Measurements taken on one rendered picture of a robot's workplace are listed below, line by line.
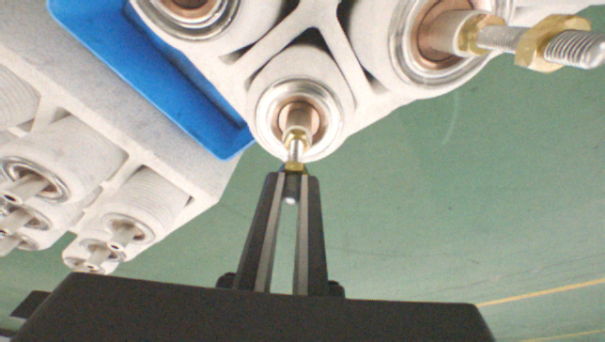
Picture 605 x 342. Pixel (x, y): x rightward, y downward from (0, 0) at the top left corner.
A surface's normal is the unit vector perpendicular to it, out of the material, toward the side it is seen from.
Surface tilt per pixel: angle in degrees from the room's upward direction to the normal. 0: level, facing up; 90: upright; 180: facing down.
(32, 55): 90
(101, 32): 88
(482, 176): 0
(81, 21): 88
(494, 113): 0
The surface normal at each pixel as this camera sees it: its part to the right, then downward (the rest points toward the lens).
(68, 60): 0.79, -0.46
